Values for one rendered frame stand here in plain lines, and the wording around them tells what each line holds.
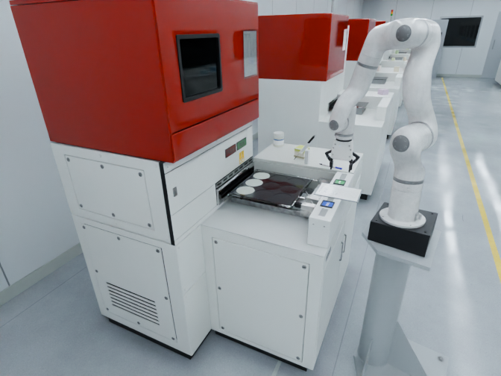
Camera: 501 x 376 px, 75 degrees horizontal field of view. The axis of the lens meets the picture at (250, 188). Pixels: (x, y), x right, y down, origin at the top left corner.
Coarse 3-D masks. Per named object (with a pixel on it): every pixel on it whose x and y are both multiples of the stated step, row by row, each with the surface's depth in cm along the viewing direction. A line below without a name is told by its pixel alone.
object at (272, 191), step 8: (272, 176) 195; (280, 176) 194; (288, 176) 194; (240, 184) 185; (264, 184) 184; (272, 184) 184; (280, 184) 184; (288, 184) 184; (296, 184) 184; (304, 184) 183; (232, 192) 176; (256, 192) 175; (264, 192) 175; (272, 192) 175; (280, 192) 175; (288, 192) 175; (296, 192) 174; (272, 200) 167; (280, 200) 167; (288, 200) 167
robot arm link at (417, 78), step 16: (432, 32) 117; (416, 48) 124; (432, 48) 121; (416, 64) 122; (432, 64) 121; (416, 80) 121; (416, 96) 123; (416, 112) 129; (432, 112) 127; (432, 128) 129; (432, 144) 132
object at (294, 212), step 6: (234, 198) 181; (246, 204) 179; (252, 204) 177; (258, 204) 176; (264, 204) 174; (270, 204) 173; (276, 210) 172; (282, 210) 170; (288, 210) 169; (294, 210) 167; (300, 216) 167; (306, 216) 165
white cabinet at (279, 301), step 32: (352, 224) 219; (224, 256) 164; (256, 256) 154; (288, 256) 146; (224, 288) 174; (256, 288) 163; (288, 288) 154; (320, 288) 145; (224, 320) 185; (256, 320) 173; (288, 320) 163; (320, 320) 160; (288, 352) 172
